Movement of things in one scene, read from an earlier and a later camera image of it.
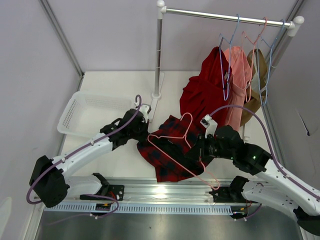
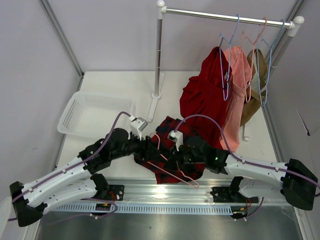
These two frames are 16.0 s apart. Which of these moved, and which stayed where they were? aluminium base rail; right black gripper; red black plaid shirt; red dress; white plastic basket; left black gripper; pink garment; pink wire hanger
Moved: right black gripper; pink wire hanger; red black plaid shirt; left black gripper
Stayed: pink garment; red dress; aluminium base rail; white plastic basket
